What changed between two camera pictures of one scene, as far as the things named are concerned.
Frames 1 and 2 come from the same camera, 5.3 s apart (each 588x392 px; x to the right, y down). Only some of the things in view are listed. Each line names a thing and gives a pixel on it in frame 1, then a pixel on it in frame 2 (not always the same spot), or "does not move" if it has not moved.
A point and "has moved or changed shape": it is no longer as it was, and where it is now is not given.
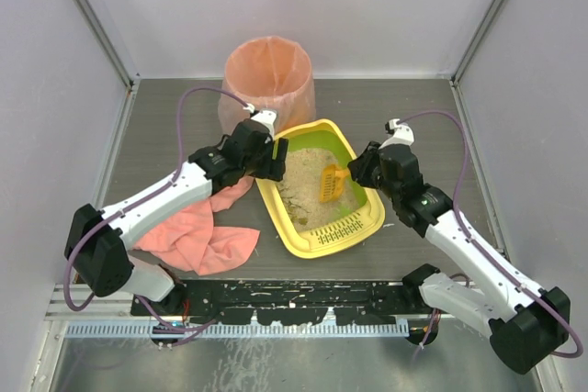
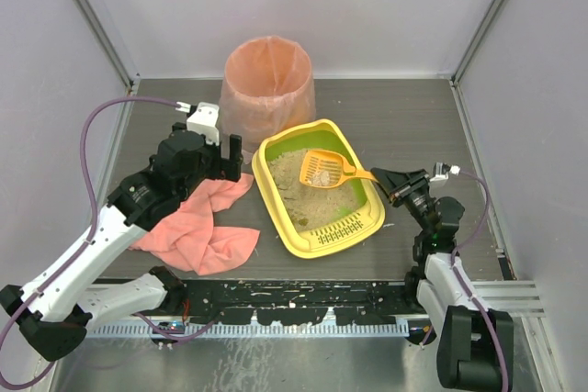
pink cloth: [189, 240] does not move
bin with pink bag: [272, 72] does not move
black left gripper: [269, 159] -> [222, 162]
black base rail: [286, 302] does not move
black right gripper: [367, 172] -> [406, 186]
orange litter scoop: [332, 183] has moved or changed shape
